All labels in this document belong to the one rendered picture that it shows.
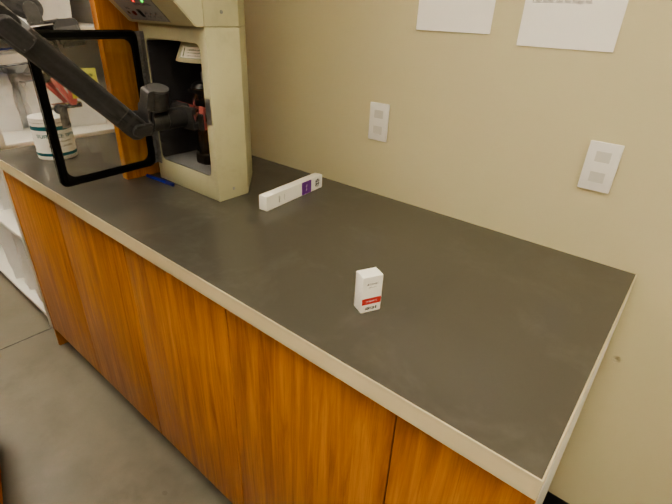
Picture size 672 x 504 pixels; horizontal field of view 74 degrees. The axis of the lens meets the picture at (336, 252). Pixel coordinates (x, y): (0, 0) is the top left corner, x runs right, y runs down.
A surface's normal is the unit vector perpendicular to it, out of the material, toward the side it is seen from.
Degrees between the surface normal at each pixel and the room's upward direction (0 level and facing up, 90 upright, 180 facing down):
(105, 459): 0
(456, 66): 90
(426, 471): 90
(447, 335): 0
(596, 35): 90
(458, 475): 90
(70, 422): 0
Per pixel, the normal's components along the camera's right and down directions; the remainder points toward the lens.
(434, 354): 0.04, -0.88
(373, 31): -0.64, 0.34
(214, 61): 0.77, 0.33
